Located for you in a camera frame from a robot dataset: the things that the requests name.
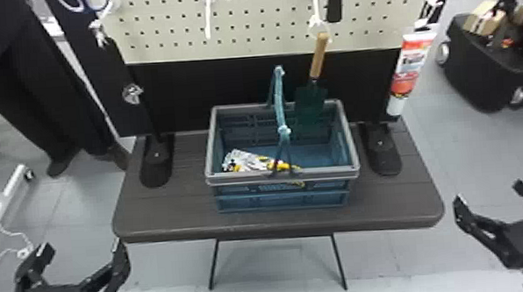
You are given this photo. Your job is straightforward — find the white sealant tube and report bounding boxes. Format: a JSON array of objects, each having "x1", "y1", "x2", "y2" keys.
[{"x1": 379, "y1": 22, "x2": 446, "y2": 118}]

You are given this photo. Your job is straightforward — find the person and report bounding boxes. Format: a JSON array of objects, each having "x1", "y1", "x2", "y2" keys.
[{"x1": 0, "y1": 0, "x2": 132, "y2": 182}]

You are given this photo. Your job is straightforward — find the yellow tool on card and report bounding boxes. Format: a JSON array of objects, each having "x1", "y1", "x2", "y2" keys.
[{"x1": 219, "y1": 143, "x2": 304, "y2": 180}]

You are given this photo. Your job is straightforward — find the blue basket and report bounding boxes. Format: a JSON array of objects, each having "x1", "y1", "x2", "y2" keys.
[{"x1": 197, "y1": 59, "x2": 364, "y2": 217}]

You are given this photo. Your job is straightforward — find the green garden trowel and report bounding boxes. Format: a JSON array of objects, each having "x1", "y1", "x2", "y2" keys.
[{"x1": 287, "y1": 31, "x2": 338, "y2": 136}]

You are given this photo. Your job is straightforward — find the white pegboard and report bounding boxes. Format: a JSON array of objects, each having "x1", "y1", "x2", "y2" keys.
[{"x1": 43, "y1": 0, "x2": 476, "y2": 201}]

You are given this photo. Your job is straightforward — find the white cable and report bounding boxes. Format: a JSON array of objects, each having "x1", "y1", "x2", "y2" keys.
[{"x1": 0, "y1": 179, "x2": 39, "y2": 292}]

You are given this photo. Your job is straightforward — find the blue handled scissors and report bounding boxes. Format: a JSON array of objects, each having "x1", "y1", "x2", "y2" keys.
[{"x1": 54, "y1": 0, "x2": 114, "y2": 17}]

